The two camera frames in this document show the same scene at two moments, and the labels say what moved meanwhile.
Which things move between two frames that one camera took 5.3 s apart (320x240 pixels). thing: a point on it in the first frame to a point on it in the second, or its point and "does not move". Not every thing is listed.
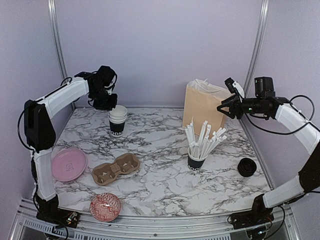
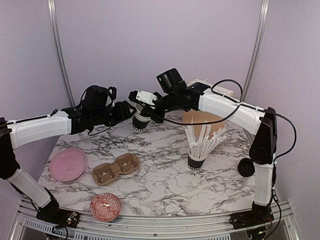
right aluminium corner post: (260, 37) does not move
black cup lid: (246, 167) does not move
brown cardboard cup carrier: (105, 173) does not move
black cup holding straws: (194, 163) does not move
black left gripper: (109, 107) to (123, 111)
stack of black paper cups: (117, 117) to (140, 121)
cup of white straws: (203, 148) does not move
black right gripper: (234, 106) to (159, 118)
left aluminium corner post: (52, 7) does not move
